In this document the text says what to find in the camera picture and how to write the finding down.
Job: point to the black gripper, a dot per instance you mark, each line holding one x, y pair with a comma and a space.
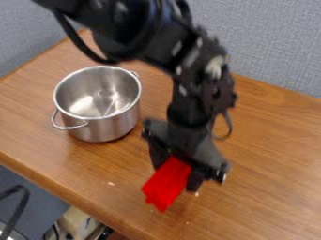
189, 142

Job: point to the red plastic block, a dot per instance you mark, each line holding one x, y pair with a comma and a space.
166, 183

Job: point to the stainless steel pot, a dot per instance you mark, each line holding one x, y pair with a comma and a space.
96, 103

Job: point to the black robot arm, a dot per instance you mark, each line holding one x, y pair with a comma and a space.
152, 31

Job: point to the beige box under table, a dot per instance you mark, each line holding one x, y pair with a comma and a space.
78, 223

